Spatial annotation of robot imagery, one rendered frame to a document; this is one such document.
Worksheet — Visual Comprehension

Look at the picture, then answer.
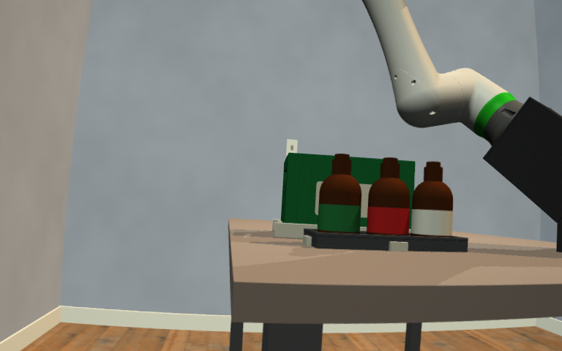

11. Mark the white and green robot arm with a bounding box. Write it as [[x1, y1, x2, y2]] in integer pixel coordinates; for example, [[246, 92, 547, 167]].
[[362, 0, 524, 146]]

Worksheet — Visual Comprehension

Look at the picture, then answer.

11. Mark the brown bottle with green label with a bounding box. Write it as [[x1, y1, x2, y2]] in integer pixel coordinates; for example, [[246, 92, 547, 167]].
[[318, 154, 361, 234]]

